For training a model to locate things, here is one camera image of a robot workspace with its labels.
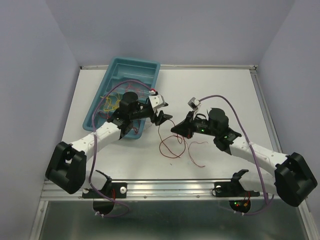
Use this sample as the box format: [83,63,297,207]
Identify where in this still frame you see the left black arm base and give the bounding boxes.
[82,170,130,218]

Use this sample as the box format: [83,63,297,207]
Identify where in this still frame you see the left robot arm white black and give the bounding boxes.
[45,91,172,197]

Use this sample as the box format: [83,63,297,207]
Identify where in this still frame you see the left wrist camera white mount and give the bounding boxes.
[148,90,166,112]

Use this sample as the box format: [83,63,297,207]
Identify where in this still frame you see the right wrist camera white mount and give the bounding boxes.
[187,97,201,112]

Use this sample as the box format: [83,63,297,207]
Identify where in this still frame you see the teal plastic compartment tray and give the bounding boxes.
[82,57,161,132]

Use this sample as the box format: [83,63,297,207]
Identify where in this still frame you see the separated red wire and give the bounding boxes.
[97,109,141,133]

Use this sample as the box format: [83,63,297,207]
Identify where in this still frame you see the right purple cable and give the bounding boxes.
[198,94,275,216]

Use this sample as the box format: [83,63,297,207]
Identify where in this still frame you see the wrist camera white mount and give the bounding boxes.
[148,90,166,112]
[187,97,201,112]

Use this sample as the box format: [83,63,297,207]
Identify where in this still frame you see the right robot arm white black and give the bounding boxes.
[171,108,318,207]

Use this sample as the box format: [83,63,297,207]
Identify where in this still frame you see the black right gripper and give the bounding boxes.
[170,110,218,140]

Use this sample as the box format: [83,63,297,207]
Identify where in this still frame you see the yellow wires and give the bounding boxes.
[99,92,122,113]

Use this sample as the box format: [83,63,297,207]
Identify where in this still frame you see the red yellow wire bundle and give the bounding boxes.
[158,118,209,168]

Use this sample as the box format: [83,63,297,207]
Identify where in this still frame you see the aluminium mounting rail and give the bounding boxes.
[41,177,281,201]

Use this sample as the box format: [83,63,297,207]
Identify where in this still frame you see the thin pink wire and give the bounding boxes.
[123,81,151,98]

